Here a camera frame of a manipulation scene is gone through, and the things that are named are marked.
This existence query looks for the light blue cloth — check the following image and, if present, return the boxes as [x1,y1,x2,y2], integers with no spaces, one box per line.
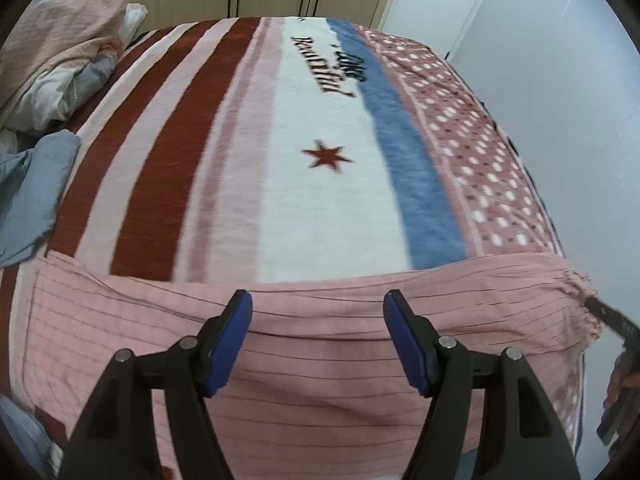
[0,394,53,480]

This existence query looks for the pink striped pants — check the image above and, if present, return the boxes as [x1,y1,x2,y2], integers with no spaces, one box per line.
[10,251,605,480]

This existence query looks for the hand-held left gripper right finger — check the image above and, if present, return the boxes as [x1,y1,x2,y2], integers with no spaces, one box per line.
[383,289,582,480]

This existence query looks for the striped star blanket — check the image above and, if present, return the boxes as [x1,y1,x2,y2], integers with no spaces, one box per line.
[0,16,587,480]

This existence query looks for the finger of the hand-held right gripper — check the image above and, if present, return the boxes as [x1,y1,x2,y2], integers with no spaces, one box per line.
[584,296,640,343]

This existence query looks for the pink grey crumpled quilt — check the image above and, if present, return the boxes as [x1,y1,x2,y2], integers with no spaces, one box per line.
[0,0,149,135]

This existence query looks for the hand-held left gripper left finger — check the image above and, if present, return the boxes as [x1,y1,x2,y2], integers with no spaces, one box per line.
[59,289,253,480]

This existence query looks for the white door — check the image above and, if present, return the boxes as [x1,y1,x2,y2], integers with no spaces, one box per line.
[378,0,502,57]

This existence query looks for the blue grey cloth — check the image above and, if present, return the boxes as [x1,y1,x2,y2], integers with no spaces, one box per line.
[0,130,82,269]

